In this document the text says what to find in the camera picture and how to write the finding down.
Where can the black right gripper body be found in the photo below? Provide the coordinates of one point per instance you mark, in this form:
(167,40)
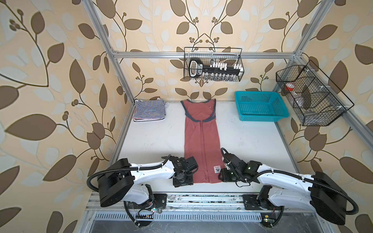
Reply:
(227,175)

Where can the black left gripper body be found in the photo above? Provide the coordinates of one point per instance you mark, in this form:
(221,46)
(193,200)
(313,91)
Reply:
(187,180)

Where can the maroon garment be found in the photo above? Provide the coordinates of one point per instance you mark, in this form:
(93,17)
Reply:
(202,140)

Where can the blue white striped tank top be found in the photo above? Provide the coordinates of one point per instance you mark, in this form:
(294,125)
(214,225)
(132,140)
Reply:
(151,110)

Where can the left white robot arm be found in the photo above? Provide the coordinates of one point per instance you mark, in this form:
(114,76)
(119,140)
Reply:
(128,182)

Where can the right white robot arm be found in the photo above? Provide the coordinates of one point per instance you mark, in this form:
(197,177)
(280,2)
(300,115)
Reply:
(318,192)

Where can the teal plastic basket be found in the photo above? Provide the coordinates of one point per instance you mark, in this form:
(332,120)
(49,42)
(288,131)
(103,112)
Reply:
(259,106)

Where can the red capped clear bottle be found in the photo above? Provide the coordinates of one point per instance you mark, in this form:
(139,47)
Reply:
(295,99)

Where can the black socket tool set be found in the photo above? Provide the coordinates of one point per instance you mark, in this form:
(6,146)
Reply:
(214,71)

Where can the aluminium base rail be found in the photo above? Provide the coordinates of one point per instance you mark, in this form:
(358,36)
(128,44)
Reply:
(215,207)

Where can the black wire basket right wall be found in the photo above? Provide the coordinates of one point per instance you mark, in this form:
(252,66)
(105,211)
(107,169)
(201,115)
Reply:
(324,99)

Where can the black wire basket wall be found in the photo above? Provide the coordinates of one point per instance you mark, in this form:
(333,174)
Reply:
(324,99)
(227,55)

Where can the black wire basket back wall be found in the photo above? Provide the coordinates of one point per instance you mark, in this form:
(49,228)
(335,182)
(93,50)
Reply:
(227,55)

